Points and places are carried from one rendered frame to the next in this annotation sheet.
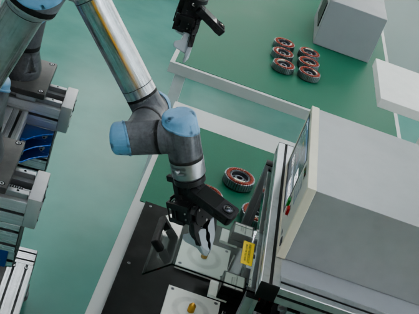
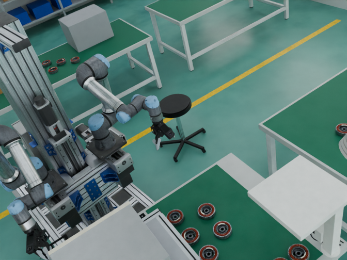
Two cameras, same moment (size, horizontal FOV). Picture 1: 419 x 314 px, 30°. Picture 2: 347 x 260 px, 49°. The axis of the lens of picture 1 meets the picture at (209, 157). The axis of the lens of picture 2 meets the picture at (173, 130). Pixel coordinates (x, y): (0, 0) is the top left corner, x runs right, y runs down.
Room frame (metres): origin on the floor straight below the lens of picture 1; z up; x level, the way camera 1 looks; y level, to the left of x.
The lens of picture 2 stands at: (1.78, -1.52, 2.72)
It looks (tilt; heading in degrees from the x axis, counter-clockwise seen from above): 39 degrees down; 69
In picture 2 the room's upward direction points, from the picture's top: 16 degrees counter-clockwise
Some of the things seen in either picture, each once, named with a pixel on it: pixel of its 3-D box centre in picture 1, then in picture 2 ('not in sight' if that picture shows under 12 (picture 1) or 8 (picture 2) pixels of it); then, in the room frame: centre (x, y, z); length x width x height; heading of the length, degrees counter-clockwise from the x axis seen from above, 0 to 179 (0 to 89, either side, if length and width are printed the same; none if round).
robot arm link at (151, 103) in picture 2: not in sight; (152, 106); (2.36, 0.21, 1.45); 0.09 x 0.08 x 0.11; 108
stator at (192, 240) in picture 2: (256, 215); (190, 236); (2.20, -0.21, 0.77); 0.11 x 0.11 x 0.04
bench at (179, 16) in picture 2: not in sight; (221, 12); (4.68, 2.92, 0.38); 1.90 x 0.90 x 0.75; 2
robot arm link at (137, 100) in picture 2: not in sight; (139, 103); (2.31, 0.30, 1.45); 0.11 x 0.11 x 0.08; 18
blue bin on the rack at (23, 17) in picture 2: not in sight; (19, 16); (2.33, 6.19, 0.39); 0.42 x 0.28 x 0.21; 93
